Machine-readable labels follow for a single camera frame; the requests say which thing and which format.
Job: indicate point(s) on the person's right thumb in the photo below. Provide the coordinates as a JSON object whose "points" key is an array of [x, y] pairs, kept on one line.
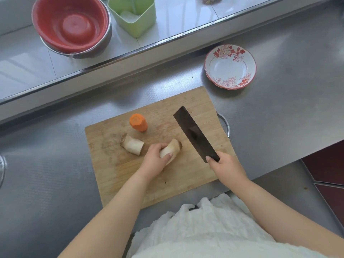
{"points": [[211, 161]]}

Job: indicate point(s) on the person's left hand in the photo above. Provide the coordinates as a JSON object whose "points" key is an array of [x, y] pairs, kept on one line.
{"points": [[151, 163]]}

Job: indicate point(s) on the stainless steel bowl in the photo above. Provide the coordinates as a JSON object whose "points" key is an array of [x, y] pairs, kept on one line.
{"points": [[106, 37]]}

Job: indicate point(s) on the white plate with red flowers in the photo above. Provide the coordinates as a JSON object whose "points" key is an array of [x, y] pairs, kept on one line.
{"points": [[229, 68]]}

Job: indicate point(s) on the red plastic basin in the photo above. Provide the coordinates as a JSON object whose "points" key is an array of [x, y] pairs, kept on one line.
{"points": [[71, 22]]}

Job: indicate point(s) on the king oyster mushroom stem piece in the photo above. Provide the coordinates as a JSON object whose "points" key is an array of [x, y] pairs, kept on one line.
{"points": [[132, 144]]}

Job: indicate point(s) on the steel ledge rail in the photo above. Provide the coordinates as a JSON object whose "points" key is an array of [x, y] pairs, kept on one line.
{"points": [[80, 73]]}

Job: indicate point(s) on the person's right forearm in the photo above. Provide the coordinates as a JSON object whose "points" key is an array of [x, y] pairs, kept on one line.
{"points": [[282, 214]]}

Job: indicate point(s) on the orange carrot chunk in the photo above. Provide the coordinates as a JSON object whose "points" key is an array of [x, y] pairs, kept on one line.
{"points": [[138, 122]]}

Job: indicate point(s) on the light green plastic container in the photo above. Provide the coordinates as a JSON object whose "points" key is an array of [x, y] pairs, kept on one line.
{"points": [[139, 24]]}

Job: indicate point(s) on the person's left thumb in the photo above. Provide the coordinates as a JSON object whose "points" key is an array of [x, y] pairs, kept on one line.
{"points": [[166, 158]]}

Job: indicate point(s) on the dark steel cleaver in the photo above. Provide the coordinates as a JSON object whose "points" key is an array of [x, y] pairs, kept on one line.
{"points": [[194, 132]]}

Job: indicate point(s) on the person's white garment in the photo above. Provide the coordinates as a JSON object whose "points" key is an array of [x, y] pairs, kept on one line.
{"points": [[209, 231]]}

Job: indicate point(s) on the metal sink rim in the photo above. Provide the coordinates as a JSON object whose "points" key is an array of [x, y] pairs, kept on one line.
{"points": [[2, 171]]}

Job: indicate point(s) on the person's right hand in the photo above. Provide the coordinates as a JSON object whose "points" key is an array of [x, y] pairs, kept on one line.
{"points": [[228, 169]]}

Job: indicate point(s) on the dark red cabinet front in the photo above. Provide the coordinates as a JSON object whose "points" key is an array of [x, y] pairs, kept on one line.
{"points": [[328, 166]]}

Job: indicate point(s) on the person's left forearm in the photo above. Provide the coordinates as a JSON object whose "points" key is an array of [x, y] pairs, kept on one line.
{"points": [[113, 220]]}

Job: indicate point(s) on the king oyster mushroom cap piece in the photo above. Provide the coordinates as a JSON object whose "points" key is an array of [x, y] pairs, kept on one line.
{"points": [[172, 149]]}

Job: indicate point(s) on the wooden cutting board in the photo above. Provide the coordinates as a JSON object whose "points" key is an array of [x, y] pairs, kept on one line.
{"points": [[172, 104]]}

